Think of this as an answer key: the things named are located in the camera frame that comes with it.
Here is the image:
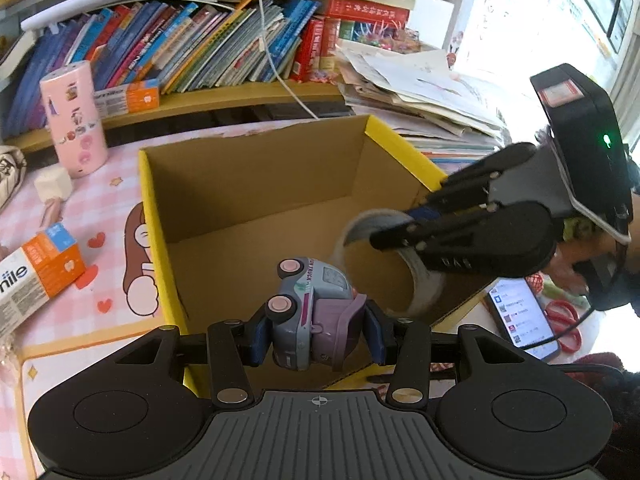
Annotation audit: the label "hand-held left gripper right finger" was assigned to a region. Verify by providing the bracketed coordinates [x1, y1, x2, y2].
[364, 302, 526, 408]

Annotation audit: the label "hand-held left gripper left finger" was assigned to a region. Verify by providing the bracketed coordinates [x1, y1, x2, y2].
[114, 305, 273, 408]

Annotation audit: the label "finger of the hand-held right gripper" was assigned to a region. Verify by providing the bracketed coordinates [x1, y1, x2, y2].
[410, 142, 537, 223]
[369, 200, 506, 277]

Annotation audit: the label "clear tape roll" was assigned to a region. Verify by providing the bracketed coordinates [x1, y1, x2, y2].
[342, 210, 443, 318]

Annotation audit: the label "grey purple toy truck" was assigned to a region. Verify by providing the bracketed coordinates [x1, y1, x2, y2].
[264, 257, 368, 372]

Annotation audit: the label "yellow cardboard box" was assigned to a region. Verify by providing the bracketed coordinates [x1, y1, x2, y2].
[137, 114, 488, 396]

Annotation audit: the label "white orange toothpaste box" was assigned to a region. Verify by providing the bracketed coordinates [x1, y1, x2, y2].
[92, 80, 161, 118]
[0, 222, 87, 333]

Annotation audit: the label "pink checkered desktop cover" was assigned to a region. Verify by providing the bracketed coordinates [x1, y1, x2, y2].
[0, 115, 451, 480]

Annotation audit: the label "stack of papers and booklets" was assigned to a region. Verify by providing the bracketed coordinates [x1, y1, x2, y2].
[337, 47, 511, 163]

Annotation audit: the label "smartphone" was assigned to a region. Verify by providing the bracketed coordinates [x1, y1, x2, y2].
[484, 276, 562, 361]

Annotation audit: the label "red scissors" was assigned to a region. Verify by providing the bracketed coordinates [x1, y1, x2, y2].
[544, 300, 583, 353]

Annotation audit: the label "colourful bead packet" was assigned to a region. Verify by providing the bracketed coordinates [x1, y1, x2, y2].
[340, 19, 421, 52]

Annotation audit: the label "red thick dictionary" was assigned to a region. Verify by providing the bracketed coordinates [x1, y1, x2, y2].
[325, 0, 415, 25]

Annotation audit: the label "red boxed book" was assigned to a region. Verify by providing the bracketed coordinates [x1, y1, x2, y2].
[290, 16, 341, 83]

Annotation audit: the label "person's dark fuzzy clothing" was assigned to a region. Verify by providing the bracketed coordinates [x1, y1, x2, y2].
[570, 350, 640, 480]

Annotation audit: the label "wooden bookshelf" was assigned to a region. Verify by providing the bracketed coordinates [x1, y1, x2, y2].
[0, 0, 461, 153]

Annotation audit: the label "pink sticker container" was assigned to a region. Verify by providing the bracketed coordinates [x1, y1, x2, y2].
[39, 60, 108, 179]

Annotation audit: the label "cream canvas bag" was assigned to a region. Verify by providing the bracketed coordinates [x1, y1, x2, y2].
[0, 145, 28, 213]

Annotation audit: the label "row of colourful books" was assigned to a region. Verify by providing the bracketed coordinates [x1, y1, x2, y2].
[0, 0, 326, 136]

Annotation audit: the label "white long box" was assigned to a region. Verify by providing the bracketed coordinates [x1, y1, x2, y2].
[20, 0, 157, 31]

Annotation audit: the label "wall poster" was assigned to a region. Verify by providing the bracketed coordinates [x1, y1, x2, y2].
[450, 0, 616, 68]

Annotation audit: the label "white cable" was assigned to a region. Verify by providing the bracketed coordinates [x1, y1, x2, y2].
[248, 0, 321, 121]

